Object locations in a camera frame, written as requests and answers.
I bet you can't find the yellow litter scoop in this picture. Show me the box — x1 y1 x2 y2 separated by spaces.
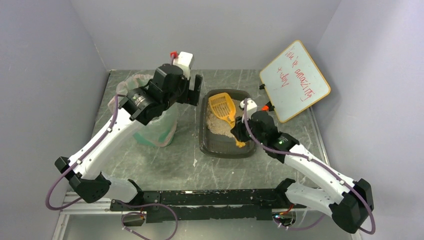
208 92 246 148

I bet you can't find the clear plastic bin liner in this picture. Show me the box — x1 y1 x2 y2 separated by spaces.
115 73 178 147

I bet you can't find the green trash bin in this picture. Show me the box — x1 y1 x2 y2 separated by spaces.
133 105 179 148

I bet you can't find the dark grey litter tray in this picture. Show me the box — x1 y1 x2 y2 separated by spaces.
199 89 256 159

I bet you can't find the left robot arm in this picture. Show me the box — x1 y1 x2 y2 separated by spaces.
54 63 203 205

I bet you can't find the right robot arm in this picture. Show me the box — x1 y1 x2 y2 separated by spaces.
231 111 377 235

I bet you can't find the beige cat litter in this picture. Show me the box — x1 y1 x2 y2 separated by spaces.
206 99 243 139

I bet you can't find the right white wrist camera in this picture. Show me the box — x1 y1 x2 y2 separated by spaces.
239 98 258 119

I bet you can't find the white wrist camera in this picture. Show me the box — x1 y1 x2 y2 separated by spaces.
170 51 195 80
239 98 258 119

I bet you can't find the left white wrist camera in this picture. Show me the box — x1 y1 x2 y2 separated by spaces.
170 51 195 80

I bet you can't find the small whiteboard wooden frame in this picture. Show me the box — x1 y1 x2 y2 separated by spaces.
259 40 331 123

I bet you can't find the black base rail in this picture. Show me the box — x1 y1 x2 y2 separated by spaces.
109 188 303 223

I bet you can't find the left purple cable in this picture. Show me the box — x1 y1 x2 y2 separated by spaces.
44 94 121 212

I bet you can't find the aluminium frame rail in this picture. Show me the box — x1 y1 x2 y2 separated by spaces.
52 198 117 240

